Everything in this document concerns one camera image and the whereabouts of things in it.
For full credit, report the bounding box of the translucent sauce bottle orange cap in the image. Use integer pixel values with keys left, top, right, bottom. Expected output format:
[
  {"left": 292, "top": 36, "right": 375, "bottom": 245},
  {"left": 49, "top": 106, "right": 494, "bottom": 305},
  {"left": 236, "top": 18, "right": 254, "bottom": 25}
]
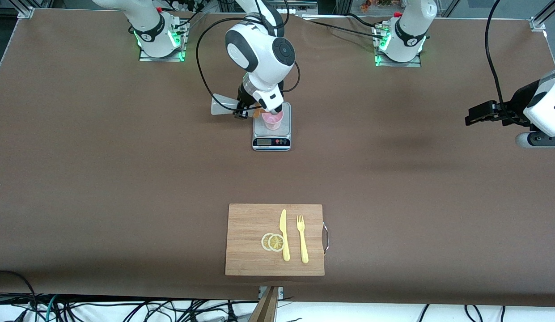
[{"left": 210, "top": 93, "right": 265, "bottom": 119}]

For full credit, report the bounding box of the pink plastic cup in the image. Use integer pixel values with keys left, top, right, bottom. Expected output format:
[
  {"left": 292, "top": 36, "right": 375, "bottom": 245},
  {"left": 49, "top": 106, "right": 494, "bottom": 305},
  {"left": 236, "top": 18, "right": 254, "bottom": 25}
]
[{"left": 262, "top": 110, "right": 284, "bottom": 131}]

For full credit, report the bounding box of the silver digital kitchen scale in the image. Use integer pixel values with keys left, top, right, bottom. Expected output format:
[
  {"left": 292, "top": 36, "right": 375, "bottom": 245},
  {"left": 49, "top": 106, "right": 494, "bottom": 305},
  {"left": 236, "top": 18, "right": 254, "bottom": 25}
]
[{"left": 252, "top": 102, "right": 292, "bottom": 152}]

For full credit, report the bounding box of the white power strip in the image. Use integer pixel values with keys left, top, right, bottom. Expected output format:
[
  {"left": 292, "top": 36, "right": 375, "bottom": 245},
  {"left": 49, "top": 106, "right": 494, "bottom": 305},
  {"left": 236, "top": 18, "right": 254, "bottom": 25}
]
[{"left": 284, "top": 0, "right": 318, "bottom": 16}]

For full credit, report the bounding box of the yellow plastic knife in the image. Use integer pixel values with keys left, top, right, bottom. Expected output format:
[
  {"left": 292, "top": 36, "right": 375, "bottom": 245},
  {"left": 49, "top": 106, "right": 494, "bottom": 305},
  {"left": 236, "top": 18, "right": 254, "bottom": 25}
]
[{"left": 280, "top": 209, "right": 291, "bottom": 262}]

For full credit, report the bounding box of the wooden cutting board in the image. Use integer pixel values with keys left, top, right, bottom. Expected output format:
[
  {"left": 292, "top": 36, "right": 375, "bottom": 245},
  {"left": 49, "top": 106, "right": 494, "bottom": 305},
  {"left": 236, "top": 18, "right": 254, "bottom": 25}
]
[{"left": 225, "top": 203, "right": 325, "bottom": 276}]

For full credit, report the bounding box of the yellow plastic fork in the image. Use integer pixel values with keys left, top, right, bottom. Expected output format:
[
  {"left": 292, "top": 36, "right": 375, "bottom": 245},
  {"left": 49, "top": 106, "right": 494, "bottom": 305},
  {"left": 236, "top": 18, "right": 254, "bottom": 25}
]
[{"left": 297, "top": 215, "right": 309, "bottom": 264}]

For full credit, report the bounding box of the brown table cover sheet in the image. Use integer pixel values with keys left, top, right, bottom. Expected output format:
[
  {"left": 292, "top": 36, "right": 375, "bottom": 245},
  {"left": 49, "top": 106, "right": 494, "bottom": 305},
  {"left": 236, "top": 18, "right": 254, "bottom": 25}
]
[{"left": 0, "top": 8, "right": 555, "bottom": 307}]

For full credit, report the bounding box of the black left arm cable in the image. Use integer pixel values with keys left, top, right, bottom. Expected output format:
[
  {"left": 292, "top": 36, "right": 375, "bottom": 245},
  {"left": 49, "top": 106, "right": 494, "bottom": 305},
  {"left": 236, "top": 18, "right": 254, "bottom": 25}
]
[{"left": 485, "top": 0, "right": 528, "bottom": 126}]

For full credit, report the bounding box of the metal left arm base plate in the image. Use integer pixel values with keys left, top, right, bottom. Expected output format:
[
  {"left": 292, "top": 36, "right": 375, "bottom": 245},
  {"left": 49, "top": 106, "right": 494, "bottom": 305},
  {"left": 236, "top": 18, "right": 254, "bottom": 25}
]
[{"left": 375, "top": 25, "right": 422, "bottom": 68}]

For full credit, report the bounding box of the aluminium frame profile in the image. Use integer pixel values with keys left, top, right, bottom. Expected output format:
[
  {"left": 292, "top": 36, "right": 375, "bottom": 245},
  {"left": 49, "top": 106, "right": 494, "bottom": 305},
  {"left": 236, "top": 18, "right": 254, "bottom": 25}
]
[{"left": 530, "top": 0, "right": 555, "bottom": 32}]

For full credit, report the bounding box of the black cable across table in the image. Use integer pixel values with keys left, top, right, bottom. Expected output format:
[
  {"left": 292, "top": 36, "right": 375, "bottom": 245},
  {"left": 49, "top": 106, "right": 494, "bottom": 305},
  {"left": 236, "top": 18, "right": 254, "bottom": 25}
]
[{"left": 295, "top": 13, "right": 387, "bottom": 40}]

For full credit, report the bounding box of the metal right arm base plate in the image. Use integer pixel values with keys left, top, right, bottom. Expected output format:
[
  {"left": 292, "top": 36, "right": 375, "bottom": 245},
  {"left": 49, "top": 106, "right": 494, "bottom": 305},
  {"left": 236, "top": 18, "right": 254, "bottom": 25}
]
[{"left": 139, "top": 20, "right": 187, "bottom": 62}]

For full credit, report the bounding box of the wooden post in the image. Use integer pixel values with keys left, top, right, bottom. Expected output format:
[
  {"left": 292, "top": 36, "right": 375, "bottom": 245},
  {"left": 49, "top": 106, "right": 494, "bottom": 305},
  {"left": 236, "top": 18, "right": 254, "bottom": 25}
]
[{"left": 248, "top": 286, "right": 280, "bottom": 322}]

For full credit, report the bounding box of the teal floor cable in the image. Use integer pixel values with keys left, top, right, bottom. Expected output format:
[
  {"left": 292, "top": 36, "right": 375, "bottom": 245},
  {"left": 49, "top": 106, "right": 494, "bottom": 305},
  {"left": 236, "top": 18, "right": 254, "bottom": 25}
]
[{"left": 46, "top": 294, "right": 59, "bottom": 322}]

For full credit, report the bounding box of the black looped floor cable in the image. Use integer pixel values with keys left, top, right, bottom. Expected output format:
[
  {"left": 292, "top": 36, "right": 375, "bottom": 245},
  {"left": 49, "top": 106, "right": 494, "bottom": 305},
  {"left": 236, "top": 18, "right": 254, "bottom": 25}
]
[{"left": 0, "top": 270, "right": 38, "bottom": 314}]

